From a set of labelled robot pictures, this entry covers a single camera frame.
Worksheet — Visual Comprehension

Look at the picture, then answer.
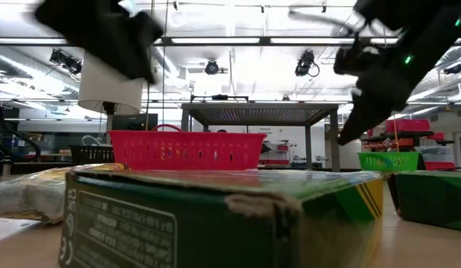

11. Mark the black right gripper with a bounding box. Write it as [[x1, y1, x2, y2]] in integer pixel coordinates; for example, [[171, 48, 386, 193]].
[[337, 25, 451, 146]]

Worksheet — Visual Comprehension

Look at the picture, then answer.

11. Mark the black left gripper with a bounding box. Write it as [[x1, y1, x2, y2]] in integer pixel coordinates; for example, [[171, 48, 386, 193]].
[[34, 0, 165, 85]]

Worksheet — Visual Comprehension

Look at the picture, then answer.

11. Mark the green plastic basket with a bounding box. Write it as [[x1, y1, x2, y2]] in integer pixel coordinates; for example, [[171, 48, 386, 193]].
[[357, 151, 425, 173]]

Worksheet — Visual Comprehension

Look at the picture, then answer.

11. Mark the red thin rubber band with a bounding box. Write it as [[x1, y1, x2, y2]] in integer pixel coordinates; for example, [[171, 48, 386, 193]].
[[151, 123, 183, 133]]

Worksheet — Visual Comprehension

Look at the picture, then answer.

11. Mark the red plastic basket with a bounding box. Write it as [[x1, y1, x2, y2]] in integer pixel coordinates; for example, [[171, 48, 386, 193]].
[[107, 130, 267, 172]]

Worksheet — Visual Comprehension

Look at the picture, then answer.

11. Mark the black plastic basket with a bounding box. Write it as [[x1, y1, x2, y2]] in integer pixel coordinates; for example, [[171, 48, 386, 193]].
[[69, 144, 115, 165]]

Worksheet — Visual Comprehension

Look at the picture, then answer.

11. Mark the green blue crayon box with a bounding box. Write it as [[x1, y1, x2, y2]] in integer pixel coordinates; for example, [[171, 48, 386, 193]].
[[385, 170, 461, 233], [57, 169, 386, 268]]

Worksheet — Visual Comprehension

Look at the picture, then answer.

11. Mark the snack bag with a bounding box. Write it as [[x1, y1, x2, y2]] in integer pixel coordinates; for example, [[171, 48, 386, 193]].
[[0, 162, 131, 225]]

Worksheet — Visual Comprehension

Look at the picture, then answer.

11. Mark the white cylindrical table lamp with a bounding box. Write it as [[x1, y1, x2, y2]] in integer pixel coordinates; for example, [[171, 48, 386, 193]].
[[77, 50, 144, 132]]

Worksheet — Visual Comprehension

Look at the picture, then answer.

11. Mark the black monitor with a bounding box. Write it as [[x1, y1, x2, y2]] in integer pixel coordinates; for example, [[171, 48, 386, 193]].
[[111, 113, 159, 132]]

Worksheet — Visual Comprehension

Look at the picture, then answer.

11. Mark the clear plastic storage bin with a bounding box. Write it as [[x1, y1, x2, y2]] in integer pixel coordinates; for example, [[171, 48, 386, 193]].
[[416, 144, 457, 164]]

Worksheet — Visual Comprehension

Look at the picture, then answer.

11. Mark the black distant bar fixture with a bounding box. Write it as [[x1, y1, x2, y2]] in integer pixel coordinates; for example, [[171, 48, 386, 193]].
[[190, 94, 249, 104]]

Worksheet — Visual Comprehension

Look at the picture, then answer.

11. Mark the grey perforated metal shelf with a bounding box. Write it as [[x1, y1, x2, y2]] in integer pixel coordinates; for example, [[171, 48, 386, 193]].
[[180, 103, 342, 173]]

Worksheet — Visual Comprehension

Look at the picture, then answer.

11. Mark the black overhead crossbar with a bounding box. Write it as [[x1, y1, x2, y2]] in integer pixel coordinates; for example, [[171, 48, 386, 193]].
[[0, 36, 402, 47]]

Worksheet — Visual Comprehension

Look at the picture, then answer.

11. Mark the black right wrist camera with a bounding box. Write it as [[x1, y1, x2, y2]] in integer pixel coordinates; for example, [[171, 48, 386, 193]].
[[333, 45, 366, 75]]

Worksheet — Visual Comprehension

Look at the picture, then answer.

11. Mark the black ceiling camera cluster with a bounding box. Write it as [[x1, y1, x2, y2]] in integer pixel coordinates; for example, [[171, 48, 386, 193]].
[[49, 48, 83, 75]]

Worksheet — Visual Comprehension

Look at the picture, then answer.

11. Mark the round black ceiling camera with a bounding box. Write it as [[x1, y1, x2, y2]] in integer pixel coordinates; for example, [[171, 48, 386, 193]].
[[204, 59, 220, 75]]

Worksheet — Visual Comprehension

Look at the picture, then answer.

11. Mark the black ceiling camera with cable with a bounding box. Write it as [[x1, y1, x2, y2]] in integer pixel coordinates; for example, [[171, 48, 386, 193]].
[[294, 49, 320, 78]]

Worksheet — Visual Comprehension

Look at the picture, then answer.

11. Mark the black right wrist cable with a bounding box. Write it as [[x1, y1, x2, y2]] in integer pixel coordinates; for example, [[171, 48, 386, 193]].
[[288, 10, 361, 38]]

